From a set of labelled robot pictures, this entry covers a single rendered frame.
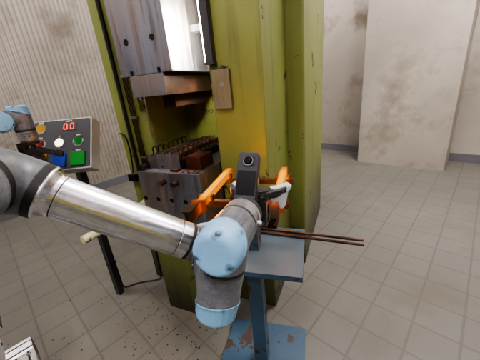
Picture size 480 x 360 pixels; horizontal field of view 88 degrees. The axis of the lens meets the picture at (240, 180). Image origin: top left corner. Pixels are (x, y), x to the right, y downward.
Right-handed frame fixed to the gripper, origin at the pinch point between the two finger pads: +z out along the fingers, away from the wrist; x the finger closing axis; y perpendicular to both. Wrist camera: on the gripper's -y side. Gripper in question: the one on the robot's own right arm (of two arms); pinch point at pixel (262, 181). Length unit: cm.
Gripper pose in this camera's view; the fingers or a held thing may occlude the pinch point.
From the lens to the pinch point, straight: 67.6
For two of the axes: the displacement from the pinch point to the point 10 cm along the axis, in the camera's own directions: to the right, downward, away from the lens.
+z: 2.8, -2.3, 9.3
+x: 9.6, 0.4, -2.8
